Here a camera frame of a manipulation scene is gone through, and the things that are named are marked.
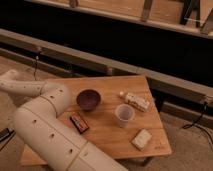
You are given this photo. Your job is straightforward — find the red black snack packet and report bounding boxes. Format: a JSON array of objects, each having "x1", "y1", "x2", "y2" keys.
[{"x1": 70, "y1": 114, "x2": 89, "y2": 134}]

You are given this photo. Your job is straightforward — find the dark purple bowl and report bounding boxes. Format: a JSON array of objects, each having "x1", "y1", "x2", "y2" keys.
[{"x1": 76, "y1": 89, "x2": 101, "y2": 111}]

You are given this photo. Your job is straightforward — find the translucent plastic cup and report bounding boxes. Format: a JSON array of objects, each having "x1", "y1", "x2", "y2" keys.
[{"x1": 115, "y1": 104, "x2": 135, "y2": 128}]

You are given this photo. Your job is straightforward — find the wooden shelf in background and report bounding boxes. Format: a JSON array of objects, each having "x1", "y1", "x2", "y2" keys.
[{"x1": 27, "y1": 0, "x2": 213, "y2": 39}]

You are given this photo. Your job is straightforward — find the black cable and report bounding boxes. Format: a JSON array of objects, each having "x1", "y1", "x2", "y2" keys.
[
  {"x1": 0, "y1": 49, "x2": 42, "y2": 152},
  {"x1": 181, "y1": 101, "x2": 213, "y2": 148}
]

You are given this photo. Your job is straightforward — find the white sponge block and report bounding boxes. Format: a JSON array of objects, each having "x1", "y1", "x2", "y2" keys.
[{"x1": 132, "y1": 129, "x2": 152, "y2": 150}]

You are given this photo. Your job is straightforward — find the long grey metal rail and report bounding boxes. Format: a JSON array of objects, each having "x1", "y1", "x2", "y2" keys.
[{"x1": 0, "y1": 28, "x2": 213, "y2": 107}]

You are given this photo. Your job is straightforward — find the black cable right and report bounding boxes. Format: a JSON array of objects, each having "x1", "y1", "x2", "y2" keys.
[{"x1": 181, "y1": 101, "x2": 213, "y2": 148}]

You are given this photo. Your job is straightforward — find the black cable left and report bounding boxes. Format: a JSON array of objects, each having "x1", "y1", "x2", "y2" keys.
[{"x1": 0, "y1": 49, "x2": 42, "y2": 152}]

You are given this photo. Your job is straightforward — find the black device on floor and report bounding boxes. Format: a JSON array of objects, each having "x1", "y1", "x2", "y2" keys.
[{"x1": 0, "y1": 128, "x2": 12, "y2": 142}]

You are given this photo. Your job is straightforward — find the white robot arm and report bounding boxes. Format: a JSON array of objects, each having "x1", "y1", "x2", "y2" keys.
[{"x1": 0, "y1": 70, "x2": 128, "y2": 171}]

